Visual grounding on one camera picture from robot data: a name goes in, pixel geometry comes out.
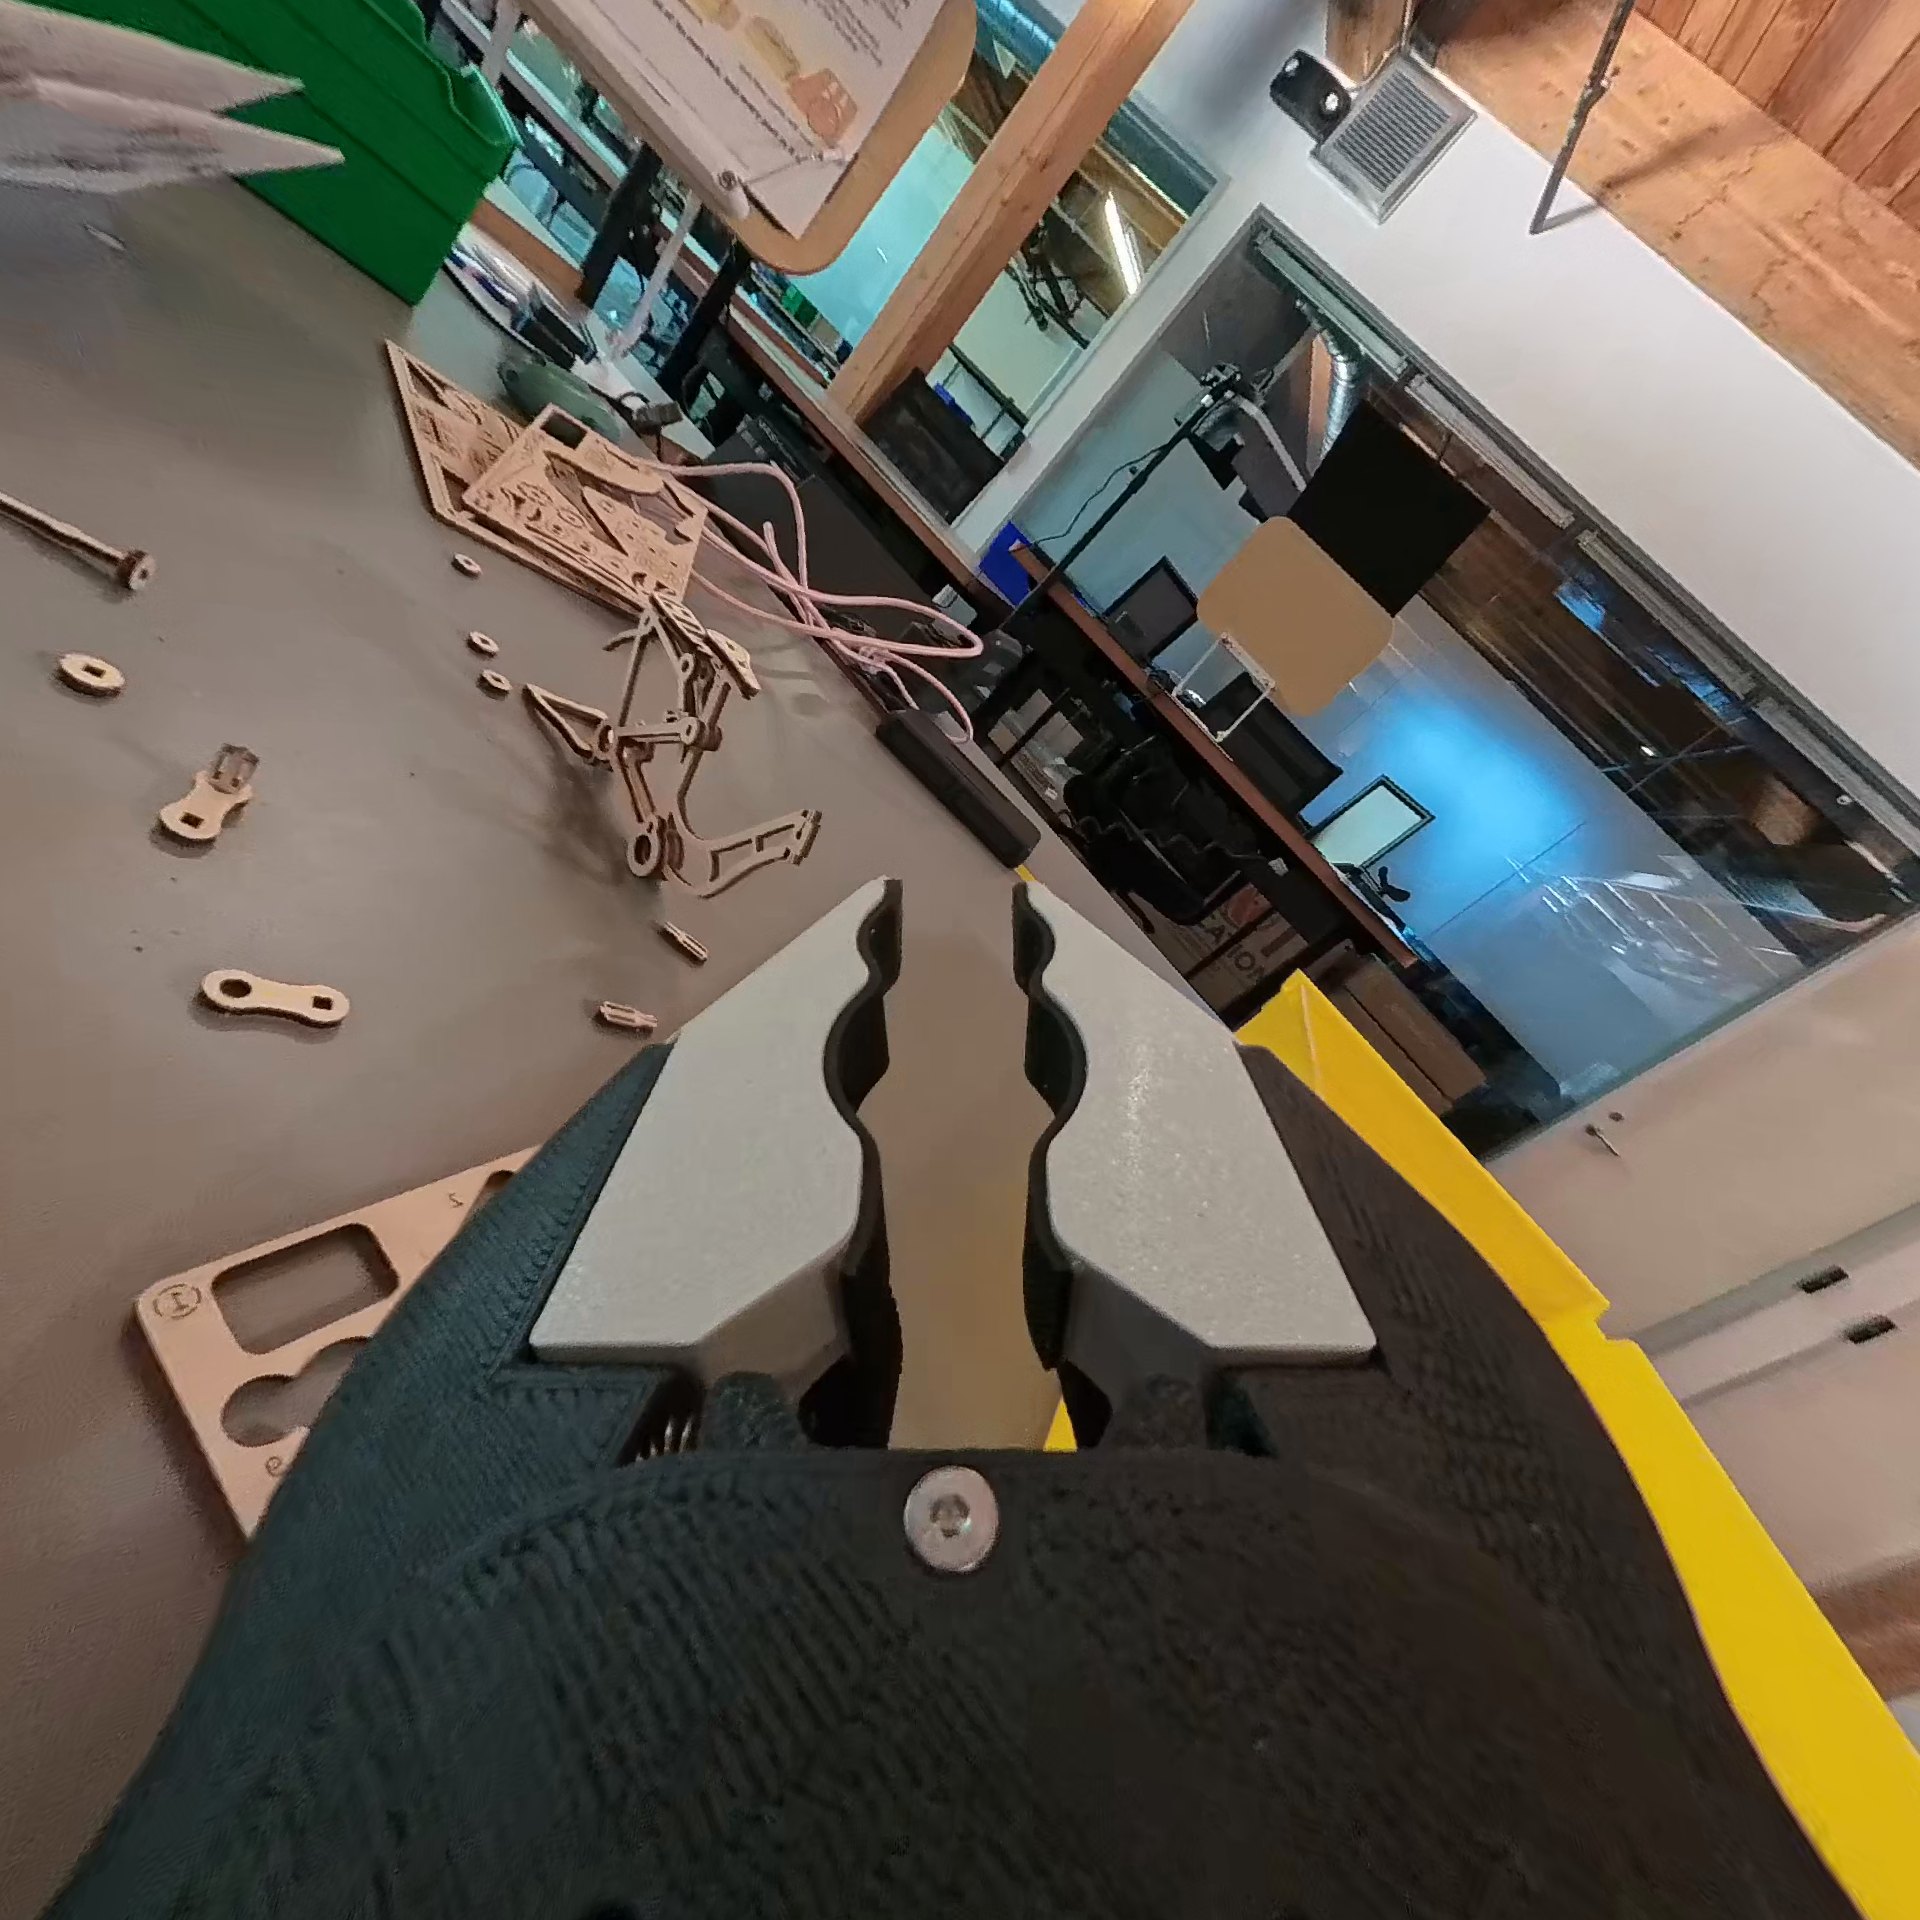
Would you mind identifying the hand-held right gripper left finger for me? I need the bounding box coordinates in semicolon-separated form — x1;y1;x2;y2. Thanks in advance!
527;878;909;1375

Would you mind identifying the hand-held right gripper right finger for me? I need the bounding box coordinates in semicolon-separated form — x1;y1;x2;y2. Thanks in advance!
1012;881;1379;1413

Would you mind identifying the wooden model assembly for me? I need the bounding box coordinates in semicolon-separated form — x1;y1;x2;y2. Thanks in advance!
522;591;825;902

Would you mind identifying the wooden cutout frame sheet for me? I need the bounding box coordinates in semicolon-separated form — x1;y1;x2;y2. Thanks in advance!
134;1147;541;1539

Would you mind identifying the flat wooden link piece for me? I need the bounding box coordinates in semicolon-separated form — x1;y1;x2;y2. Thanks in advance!
199;969;353;1032

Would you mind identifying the wooden link with clear clip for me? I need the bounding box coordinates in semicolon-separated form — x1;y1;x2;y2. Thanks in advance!
158;745;261;845

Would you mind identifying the bright screen monitor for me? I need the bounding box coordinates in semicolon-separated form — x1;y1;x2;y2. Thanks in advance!
1303;779;1434;876

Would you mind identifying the black rectangular bar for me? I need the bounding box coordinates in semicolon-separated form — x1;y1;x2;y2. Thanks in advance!
873;709;1041;869

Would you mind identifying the dark computer monitor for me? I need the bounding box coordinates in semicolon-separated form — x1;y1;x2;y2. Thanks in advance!
1110;557;1202;662

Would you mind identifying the tan rounded board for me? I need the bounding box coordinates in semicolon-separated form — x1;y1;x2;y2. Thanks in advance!
1195;517;1396;719

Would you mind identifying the black square panel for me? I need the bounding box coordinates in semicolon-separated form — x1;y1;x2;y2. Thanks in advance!
1287;398;1495;617

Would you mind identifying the grey-green round object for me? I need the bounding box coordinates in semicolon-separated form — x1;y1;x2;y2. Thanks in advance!
497;352;633;437

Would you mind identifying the wooden axle pin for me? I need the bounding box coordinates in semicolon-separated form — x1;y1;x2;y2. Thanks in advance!
0;492;155;591

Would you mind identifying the wooden support beam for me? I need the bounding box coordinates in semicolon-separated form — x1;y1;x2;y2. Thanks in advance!
825;0;1193;430

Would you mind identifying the white vent grille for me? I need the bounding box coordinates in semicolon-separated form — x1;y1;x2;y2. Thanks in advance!
1311;52;1478;225

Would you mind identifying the green plastic bin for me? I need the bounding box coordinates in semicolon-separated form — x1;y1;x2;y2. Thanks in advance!
45;0;519;309

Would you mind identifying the hanging metal rod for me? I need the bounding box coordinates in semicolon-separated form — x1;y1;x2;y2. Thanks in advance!
1526;0;1637;237

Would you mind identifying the paper instruction booklet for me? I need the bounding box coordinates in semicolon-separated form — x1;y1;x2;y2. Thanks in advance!
0;0;348;190

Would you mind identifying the pink cord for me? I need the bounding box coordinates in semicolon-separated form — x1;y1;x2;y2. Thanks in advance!
644;456;991;736

